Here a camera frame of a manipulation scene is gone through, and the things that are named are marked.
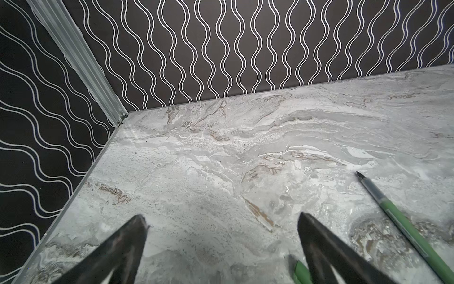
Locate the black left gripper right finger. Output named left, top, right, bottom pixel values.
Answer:
left=297, top=213, right=395, bottom=284

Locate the dark green pen cap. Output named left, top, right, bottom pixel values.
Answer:
left=292, top=260, right=313, bottom=284

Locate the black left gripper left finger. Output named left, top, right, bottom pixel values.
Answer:
left=54, top=214, right=148, bottom=284

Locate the dark green uncapped pen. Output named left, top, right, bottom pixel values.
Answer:
left=356, top=171, right=454, bottom=284

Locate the aluminium frame corner post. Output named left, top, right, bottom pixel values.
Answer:
left=27, top=0, right=128, bottom=127

